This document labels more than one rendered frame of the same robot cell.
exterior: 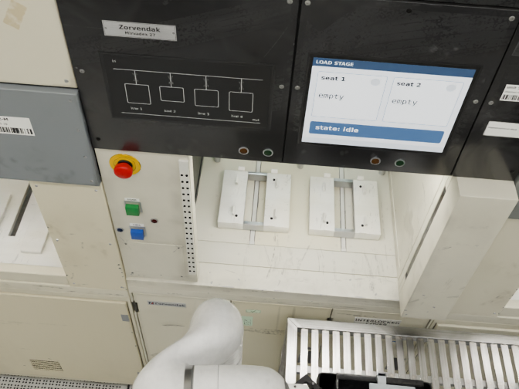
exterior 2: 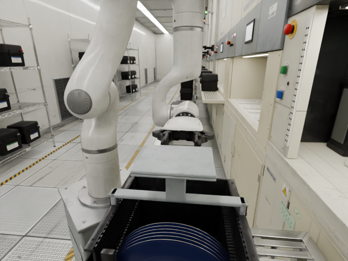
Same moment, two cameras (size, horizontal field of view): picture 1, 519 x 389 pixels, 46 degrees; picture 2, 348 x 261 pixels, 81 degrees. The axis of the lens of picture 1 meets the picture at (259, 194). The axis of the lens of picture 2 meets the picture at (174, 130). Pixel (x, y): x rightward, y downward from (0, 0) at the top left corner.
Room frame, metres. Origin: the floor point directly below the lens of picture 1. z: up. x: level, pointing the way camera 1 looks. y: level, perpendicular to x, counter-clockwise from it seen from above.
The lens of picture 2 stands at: (0.47, -0.61, 1.23)
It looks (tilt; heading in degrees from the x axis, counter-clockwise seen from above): 19 degrees down; 95
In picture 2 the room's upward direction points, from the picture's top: straight up
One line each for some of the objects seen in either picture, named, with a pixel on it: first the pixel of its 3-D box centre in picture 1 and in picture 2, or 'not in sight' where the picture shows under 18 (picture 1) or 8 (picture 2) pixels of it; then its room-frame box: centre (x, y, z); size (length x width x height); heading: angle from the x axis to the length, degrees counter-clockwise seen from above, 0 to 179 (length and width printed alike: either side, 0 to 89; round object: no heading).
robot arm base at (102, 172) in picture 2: not in sight; (102, 170); (0.15, 0.03, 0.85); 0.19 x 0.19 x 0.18
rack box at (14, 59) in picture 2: not in sight; (6, 55); (-1.86, 1.89, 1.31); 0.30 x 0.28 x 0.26; 90
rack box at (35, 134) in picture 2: not in sight; (25, 131); (-1.84, 1.86, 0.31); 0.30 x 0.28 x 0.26; 93
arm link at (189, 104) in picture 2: not in sight; (185, 116); (0.45, 0.06, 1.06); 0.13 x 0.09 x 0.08; 89
